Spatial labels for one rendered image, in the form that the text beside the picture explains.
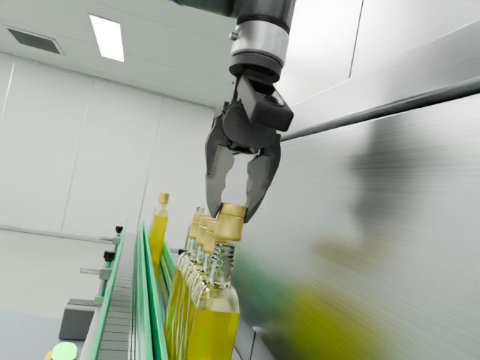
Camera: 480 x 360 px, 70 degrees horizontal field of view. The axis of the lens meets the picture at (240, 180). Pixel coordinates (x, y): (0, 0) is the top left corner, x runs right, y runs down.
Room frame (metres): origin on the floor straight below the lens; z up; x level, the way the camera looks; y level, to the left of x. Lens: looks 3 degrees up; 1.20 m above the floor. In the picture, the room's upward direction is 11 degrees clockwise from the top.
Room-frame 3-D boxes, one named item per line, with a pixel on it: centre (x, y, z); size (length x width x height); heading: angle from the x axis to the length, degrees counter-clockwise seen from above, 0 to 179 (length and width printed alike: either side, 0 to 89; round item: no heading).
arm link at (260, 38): (0.46, 0.01, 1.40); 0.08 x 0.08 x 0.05
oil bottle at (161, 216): (1.43, 0.29, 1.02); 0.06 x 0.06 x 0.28; 16
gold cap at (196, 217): (0.61, 0.05, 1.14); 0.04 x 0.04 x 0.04
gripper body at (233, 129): (0.47, 0.01, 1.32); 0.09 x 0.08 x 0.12; 16
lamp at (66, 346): (0.69, 0.27, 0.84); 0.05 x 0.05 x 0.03
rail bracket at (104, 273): (0.86, 0.31, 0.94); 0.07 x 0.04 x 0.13; 106
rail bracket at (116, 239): (1.30, 0.44, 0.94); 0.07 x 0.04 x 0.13; 106
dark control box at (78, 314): (0.96, 0.36, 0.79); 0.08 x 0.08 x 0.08; 16
